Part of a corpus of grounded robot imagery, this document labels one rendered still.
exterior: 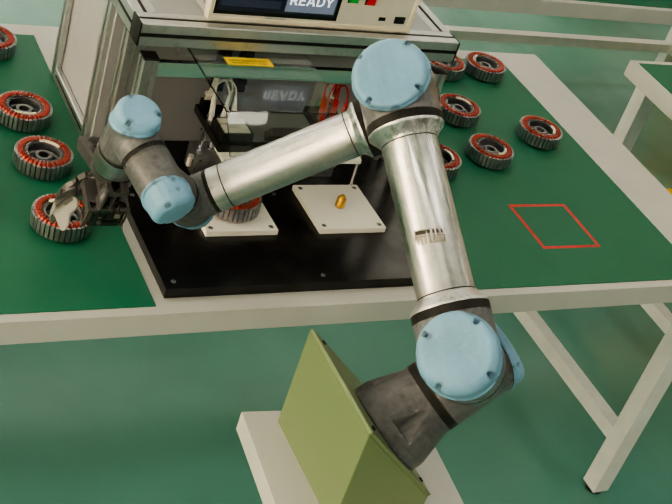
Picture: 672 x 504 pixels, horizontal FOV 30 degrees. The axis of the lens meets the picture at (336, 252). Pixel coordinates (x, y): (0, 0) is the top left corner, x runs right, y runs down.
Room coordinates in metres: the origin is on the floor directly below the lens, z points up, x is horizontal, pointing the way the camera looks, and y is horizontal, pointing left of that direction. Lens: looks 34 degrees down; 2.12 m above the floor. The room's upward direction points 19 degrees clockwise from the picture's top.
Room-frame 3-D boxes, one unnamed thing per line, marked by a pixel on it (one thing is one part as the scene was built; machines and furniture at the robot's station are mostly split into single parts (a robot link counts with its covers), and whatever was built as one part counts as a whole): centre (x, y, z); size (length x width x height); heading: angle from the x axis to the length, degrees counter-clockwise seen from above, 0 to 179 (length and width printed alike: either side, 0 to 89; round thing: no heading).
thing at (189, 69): (2.18, 0.18, 1.03); 0.62 x 0.01 x 0.03; 125
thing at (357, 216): (2.17, 0.02, 0.78); 0.15 x 0.15 x 0.01; 35
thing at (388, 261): (2.11, 0.13, 0.76); 0.64 x 0.47 x 0.02; 125
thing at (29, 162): (2.00, 0.59, 0.77); 0.11 x 0.11 x 0.04
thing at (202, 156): (2.15, 0.31, 0.80); 0.07 x 0.05 x 0.06; 125
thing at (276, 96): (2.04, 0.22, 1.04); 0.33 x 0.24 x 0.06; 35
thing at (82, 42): (2.24, 0.62, 0.91); 0.28 x 0.03 x 0.32; 35
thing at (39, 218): (1.84, 0.49, 0.77); 0.11 x 0.11 x 0.04
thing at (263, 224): (2.03, 0.22, 0.78); 0.15 x 0.15 x 0.01; 35
